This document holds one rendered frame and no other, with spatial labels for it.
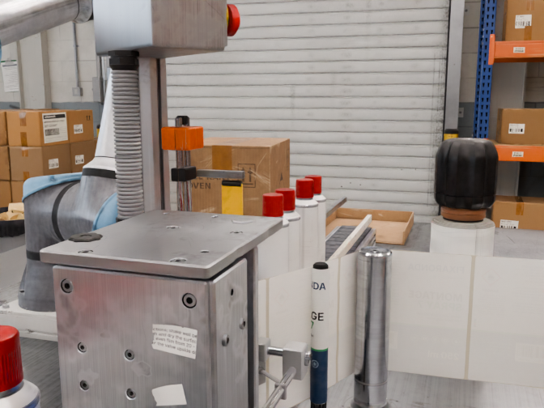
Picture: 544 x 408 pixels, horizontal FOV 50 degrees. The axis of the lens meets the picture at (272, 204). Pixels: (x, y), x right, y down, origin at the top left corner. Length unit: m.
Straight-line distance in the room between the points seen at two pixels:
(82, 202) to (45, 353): 0.25
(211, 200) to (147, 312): 1.12
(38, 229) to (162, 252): 0.74
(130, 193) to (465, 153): 0.43
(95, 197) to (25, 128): 3.58
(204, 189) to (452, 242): 0.78
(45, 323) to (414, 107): 4.29
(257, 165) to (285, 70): 3.83
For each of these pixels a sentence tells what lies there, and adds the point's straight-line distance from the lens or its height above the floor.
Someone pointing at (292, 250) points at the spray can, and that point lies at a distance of 0.95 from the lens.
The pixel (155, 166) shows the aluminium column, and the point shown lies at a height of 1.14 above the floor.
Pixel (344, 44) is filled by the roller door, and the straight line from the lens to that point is 5.12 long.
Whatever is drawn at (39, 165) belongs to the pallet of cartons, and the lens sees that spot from 4.50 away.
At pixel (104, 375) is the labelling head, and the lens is 0.37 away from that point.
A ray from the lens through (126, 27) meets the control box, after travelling 0.71.
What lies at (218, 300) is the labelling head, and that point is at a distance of 0.33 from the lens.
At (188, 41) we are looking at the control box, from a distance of 0.67.
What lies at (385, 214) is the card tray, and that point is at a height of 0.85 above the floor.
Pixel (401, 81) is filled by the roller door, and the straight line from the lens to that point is 5.06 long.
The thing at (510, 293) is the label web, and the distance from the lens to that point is 0.69.
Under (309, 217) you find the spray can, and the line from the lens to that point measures 1.06.
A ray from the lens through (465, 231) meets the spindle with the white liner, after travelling 0.82.
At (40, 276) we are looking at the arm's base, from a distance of 1.08.
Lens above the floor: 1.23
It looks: 10 degrees down
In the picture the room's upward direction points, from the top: straight up
